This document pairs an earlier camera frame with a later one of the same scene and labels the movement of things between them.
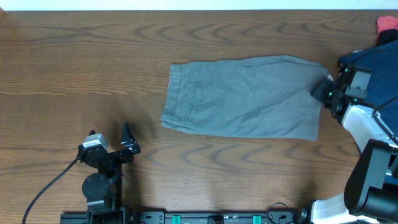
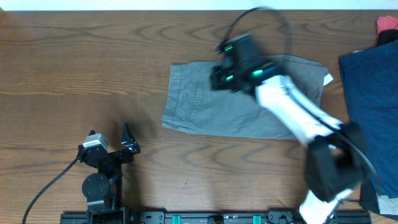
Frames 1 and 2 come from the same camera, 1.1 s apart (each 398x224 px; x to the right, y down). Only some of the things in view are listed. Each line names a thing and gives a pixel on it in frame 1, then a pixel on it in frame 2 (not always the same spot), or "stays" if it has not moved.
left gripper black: x=129 y=143 stays
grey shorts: x=263 y=96 stays
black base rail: x=194 y=217 stays
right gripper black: x=318 y=92 -> x=216 y=79
